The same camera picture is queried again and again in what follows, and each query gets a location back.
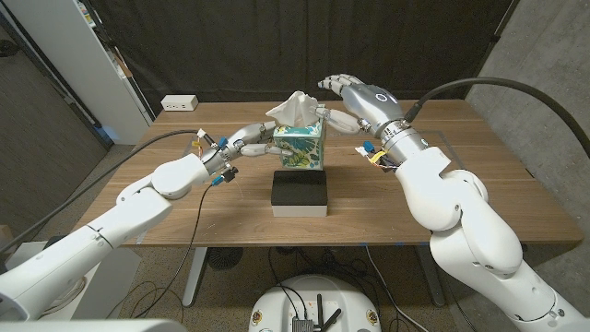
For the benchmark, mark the black round floor fan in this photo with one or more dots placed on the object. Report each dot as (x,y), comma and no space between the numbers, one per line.
(224,258)

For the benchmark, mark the black box with antennas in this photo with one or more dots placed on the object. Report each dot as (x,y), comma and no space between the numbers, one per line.
(304,325)

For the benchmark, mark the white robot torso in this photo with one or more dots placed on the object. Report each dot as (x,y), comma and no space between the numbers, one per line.
(92,325)

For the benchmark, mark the black and white block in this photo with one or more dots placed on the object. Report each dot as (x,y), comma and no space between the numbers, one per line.
(299,193)

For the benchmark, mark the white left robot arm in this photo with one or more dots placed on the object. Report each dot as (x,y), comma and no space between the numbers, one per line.
(129,216)

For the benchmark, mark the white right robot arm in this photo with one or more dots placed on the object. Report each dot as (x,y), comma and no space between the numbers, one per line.
(461,230)

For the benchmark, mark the white table leg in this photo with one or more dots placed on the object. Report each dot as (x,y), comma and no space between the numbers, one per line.
(194,276)

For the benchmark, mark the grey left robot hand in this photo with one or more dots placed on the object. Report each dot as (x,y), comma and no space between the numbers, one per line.
(239,138)

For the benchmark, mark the grey table leg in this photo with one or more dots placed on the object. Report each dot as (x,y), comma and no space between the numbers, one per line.
(433,290)

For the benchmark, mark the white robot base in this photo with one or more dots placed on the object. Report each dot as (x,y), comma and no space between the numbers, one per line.
(276,304)

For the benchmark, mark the floral teal tissue box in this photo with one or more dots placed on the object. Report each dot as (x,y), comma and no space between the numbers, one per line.
(299,152)

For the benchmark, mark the black curtain backdrop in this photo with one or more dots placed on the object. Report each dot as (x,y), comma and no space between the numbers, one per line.
(230,46)

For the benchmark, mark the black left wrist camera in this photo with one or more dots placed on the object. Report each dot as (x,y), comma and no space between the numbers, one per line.
(229,174)

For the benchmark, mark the white cabinet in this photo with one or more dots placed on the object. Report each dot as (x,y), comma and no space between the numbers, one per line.
(78,60)

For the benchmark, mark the white tissue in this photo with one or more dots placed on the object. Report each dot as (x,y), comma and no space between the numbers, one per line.
(295,108)

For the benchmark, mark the white power strip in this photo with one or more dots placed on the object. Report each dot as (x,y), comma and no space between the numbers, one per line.
(179,102)

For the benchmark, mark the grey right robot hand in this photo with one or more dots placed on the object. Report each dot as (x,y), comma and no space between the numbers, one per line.
(373,108)

